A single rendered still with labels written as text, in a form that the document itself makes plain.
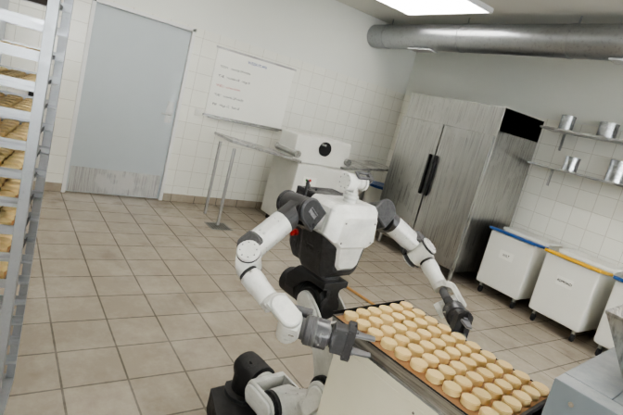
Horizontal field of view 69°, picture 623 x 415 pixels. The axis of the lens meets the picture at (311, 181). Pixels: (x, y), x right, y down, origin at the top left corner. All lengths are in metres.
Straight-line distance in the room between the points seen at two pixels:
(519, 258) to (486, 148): 1.22
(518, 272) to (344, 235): 3.81
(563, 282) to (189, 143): 4.35
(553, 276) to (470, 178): 1.30
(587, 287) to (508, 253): 0.82
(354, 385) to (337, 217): 0.57
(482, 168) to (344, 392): 3.99
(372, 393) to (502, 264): 4.01
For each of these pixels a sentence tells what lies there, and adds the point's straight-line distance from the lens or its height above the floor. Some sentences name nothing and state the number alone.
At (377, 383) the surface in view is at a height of 0.79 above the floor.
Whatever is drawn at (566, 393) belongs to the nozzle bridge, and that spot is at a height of 1.16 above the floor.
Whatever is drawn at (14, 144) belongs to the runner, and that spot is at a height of 1.23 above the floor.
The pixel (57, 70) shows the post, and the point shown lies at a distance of 2.01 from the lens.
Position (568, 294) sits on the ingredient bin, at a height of 0.43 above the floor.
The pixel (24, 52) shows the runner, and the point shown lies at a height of 1.50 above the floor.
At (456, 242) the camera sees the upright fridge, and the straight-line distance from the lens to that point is 5.45.
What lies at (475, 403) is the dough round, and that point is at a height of 0.92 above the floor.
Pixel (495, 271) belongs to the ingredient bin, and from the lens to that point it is 5.48.
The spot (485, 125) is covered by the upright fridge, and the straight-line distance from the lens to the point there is 5.46.
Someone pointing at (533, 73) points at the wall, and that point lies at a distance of 6.36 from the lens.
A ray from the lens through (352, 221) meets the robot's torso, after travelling 1.71.
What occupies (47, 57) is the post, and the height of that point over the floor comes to 1.50.
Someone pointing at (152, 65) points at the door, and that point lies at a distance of 5.59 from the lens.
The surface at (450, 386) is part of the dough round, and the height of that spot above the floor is 0.92.
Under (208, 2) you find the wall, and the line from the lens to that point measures 5.76.
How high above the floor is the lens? 1.56
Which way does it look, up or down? 9 degrees down
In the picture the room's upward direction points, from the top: 14 degrees clockwise
